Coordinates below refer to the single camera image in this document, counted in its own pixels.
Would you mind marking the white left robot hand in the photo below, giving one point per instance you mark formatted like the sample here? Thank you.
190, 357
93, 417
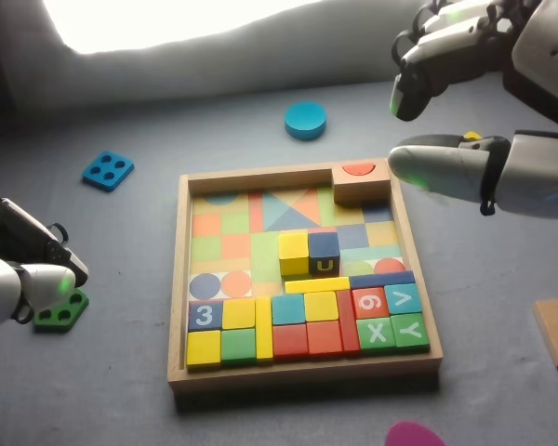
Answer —
0, 288

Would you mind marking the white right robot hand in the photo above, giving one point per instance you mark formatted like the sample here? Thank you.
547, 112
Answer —
539, 176

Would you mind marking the dark blue letter cube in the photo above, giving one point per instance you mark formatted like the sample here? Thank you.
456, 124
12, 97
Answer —
324, 253

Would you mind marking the yellow cube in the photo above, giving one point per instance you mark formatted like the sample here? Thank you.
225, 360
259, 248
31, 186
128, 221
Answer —
293, 253

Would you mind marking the green pentagon holed block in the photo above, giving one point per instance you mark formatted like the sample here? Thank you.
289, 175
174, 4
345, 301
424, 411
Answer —
70, 317

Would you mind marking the natural wood plank block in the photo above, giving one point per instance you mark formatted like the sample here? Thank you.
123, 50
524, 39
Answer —
556, 332

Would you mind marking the blue square four-hole block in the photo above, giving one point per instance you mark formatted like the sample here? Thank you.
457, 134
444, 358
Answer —
108, 171

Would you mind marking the natural wood arch block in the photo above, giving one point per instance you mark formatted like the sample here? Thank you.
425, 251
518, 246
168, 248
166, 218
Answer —
360, 191

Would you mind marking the grey table cloth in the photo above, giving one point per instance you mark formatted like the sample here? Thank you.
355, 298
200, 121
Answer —
121, 395

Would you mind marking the blue round disc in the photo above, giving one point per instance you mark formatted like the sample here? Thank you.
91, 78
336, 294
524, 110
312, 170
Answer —
305, 120

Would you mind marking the magenta round disc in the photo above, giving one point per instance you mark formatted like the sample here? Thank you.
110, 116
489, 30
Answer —
414, 436

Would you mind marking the wooden puzzle tray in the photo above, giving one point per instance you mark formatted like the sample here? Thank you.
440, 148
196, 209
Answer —
307, 372

